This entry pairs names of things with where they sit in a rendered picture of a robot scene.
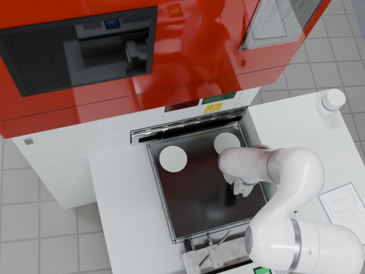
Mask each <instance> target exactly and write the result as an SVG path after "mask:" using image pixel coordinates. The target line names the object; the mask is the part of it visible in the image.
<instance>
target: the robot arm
mask: <svg viewBox="0 0 365 274"><path fill-rule="evenodd" d="M218 167H219V169H220V170H221V171H222V172H223V173H224V174H226V175H230V176H234V177H235V180H234V182H233V183H232V184H231V190H233V191H234V195H236V198H240V197H241V195H242V194H243V197H247V196H248V195H249V194H250V192H251V191H252V189H253V187H254V185H256V184H257V183H258V182H259V181H263V182H269V183H272V184H276V185H279V186H278V189H277V191H276V193H275V194H274V196H273V197H272V198H271V199H270V200H269V201H268V203H267V204H266V205H265V206H264V207H263V208H262V209H261V210H260V211H259V212H258V213H257V214H256V215H255V216H254V217H253V218H252V220H251V221H250V223H249V225H248V227H247V229H246V231H245V236H244V245H245V249H246V252H247V254H248V256H249V258H250V259H251V260H252V261H253V262H254V263H255V264H257V265H259V266H261V267H264V268H266V269H271V270H278V271H288V272H289V273H287V274H360V272H361V270H362V268H363V264H364V256H365V254H364V250H363V246H362V243H361V241H360V240H359V238H358V236H357V235H356V234H355V233H354V232H353V231H352V230H350V229H349V228H346V227H344V226H341V225H337V224H333V223H327V222H319V221H311V220H302V219H293V218H291V217H290V214H291V213H292V212H294V211H296V210H298V209H299V208H301V207H303V206H305V205H306V204H308V203H310V202H311V201H313V200H314V199H315V198H316V197H317V196H318V195H319V194H320V193H321V191H322V189H323V187H324V182H325V171H324V165H323V163H322V160H321V158H320V157H319V155H318V154H317V153H316V152H314V151H313V150H311V149H308V148H304V147H289V148H277V149H272V148H270V147H269V146H267V145H263V144H259V145H255V146H254V147H252V148H249V147H230V148H226V149H224V150H223V151H222V152H221V153H220V155H219V158H218Z"/></svg>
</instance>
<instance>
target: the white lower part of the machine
mask: <svg viewBox="0 0 365 274"><path fill-rule="evenodd" d="M33 169H34V170H35V172H36V173H37V174H38V176H39V177H40V178H41V180H42V181H43V183H44V184H45V186H46V187H47V188H48V190H49V191H50V192H51V194H52V195H53V196H54V198H55V199H56V201H57V202H58V203H59V205H60V206H61V207H62V209H63V210H65V209H69V208H73V207H77V206H82V205H85V204H89V203H93V202H97V199H96V193H95V189H94V186H93V180H92V173H91V169H90V164H89V159H88V156H86V157H81V158H77V159H72V160H67V161H62V162H59V163H55V164H50V165H45V166H40V167H36V168H33Z"/></svg>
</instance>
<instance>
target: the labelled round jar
mask: <svg viewBox="0 0 365 274"><path fill-rule="evenodd" d="M344 103H345V95H344V93H343V92H342V91H340V90H338V89H331V90H330V91H328V93H327V94H326V95H325V96H324V97H323V98H322V99H321V100H320V101H319V102H318V103H317V110H318V112H319V113H320V114H321V115H323V116H331V115H332V114H333V113H334V112H336V111H337V110H338V109H339V108H340V107H341V106H342V105H343V104H344Z"/></svg>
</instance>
